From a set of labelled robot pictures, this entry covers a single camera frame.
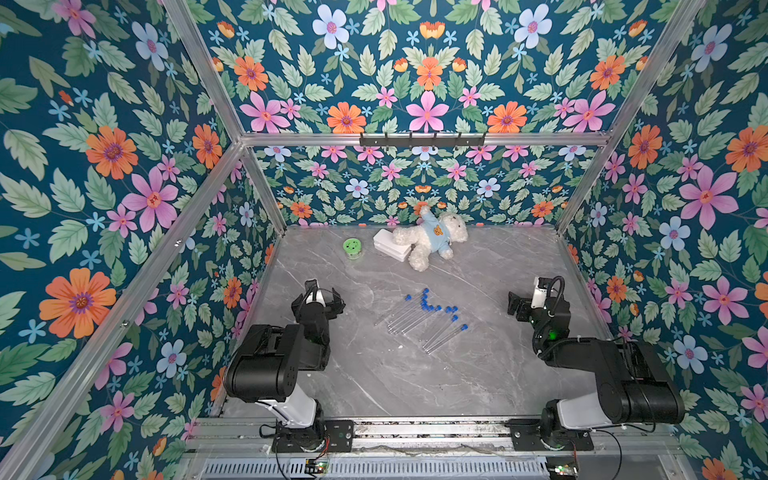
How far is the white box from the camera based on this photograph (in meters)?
1.08

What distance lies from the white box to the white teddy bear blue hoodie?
0.04ft

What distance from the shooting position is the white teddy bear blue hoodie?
1055 millimetres
